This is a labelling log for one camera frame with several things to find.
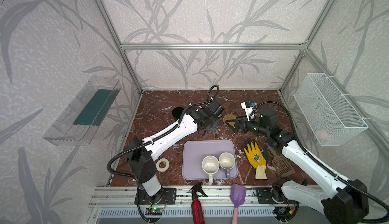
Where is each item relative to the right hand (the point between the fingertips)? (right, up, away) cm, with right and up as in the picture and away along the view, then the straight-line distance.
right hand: (232, 115), depth 76 cm
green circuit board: (-38, -45, -4) cm, 59 cm away
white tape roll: (-36, -30, +6) cm, 48 cm away
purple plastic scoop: (+3, -39, -2) cm, 40 cm away
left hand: (-9, -3, +3) cm, 10 cm away
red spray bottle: (-17, -42, -9) cm, 46 cm away
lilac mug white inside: (-1, -26, +8) cm, 28 cm away
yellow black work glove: (+17, -26, +9) cm, 32 cm away
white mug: (-11, -28, +7) cm, 31 cm away
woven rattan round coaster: (+3, -4, +29) cm, 29 cm away
